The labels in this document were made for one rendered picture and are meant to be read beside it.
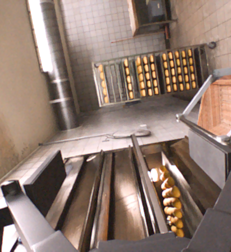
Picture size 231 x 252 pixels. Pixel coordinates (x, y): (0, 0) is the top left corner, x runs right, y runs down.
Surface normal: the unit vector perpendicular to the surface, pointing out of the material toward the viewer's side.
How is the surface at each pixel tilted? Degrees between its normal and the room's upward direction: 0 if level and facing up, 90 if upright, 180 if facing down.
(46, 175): 180
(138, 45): 90
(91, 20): 90
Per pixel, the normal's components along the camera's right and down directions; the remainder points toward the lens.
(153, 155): 0.00, 0.22
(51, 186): 0.99, -0.16
